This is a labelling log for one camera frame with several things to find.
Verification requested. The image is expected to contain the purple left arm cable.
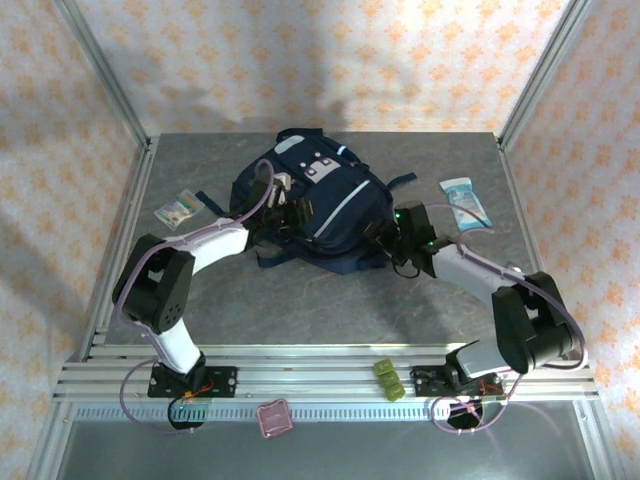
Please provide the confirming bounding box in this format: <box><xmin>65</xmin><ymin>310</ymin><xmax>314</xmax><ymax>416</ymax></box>
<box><xmin>110</xmin><ymin>158</ymin><xmax>278</xmax><ymax>437</ymax></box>

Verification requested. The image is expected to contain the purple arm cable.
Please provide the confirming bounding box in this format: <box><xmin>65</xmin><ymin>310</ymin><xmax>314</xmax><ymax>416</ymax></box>
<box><xmin>431</xmin><ymin>202</ymin><xmax>589</xmax><ymax>437</ymax></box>
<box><xmin>110</xmin><ymin>158</ymin><xmax>278</xmax><ymax>437</ymax></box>

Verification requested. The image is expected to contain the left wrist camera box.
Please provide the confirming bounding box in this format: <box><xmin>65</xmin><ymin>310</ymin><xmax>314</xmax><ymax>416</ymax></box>
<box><xmin>269</xmin><ymin>172</ymin><xmax>298</xmax><ymax>207</ymax></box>

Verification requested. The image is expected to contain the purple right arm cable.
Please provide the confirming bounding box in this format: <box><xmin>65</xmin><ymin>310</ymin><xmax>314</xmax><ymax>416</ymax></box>
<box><xmin>431</xmin><ymin>202</ymin><xmax>589</xmax><ymax>437</ymax></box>

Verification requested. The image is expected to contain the small clear snack packet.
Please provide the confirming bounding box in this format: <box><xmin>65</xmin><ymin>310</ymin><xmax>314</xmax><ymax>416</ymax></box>
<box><xmin>153</xmin><ymin>187</ymin><xmax>206</xmax><ymax>230</ymax></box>

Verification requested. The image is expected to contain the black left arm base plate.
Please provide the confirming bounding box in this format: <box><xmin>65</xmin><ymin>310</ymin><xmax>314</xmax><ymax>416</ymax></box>
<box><xmin>148</xmin><ymin>365</ymin><xmax>239</xmax><ymax>400</ymax></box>

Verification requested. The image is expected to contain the navy blue backpack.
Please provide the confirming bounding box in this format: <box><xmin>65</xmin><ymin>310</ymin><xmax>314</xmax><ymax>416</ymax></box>
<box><xmin>194</xmin><ymin>128</ymin><xmax>419</xmax><ymax>276</ymax></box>

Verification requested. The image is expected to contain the aluminium frame post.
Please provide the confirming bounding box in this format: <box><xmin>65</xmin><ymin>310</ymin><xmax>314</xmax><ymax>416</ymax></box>
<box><xmin>498</xmin><ymin>0</ymin><xmax>585</xmax><ymax>149</ymax></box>
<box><xmin>53</xmin><ymin>0</ymin><xmax>152</xmax><ymax>149</ymax></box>

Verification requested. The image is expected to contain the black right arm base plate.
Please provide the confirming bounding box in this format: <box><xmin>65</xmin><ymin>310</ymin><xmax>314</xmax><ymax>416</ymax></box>
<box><xmin>410</xmin><ymin>364</ymin><xmax>507</xmax><ymax>402</ymax></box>

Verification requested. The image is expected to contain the pink translucent square tile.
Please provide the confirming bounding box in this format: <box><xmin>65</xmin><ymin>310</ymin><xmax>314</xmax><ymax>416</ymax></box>
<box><xmin>255</xmin><ymin>397</ymin><xmax>296</xmax><ymax>441</ymax></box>

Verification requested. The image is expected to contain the slotted grey cable duct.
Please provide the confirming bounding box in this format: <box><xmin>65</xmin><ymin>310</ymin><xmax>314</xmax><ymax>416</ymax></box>
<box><xmin>73</xmin><ymin>403</ymin><xmax>589</xmax><ymax>422</ymax></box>

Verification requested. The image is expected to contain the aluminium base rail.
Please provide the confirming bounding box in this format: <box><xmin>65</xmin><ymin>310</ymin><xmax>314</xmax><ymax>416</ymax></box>
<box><xmin>52</xmin><ymin>343</ymin><xmax>600</xmax><ymax>403</ymax></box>

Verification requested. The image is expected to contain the blue white wet wipes pack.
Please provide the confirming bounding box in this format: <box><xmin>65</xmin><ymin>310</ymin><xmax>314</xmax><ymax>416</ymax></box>
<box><xmin>438</xmin><ymin>177</ymin><xmax>494</xmax><ymax>233</ymax></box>

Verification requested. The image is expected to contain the aluminium side rail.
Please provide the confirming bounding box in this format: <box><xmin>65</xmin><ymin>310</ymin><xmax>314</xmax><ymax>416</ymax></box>
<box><xmin>79</xmin><ymin>137</ymin><xmax>161</xmax><ymax>361</ymax></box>
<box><xmin>497</xmin><ymin>137</ymin><xmax>554</xmax><ymax>286</ymax></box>

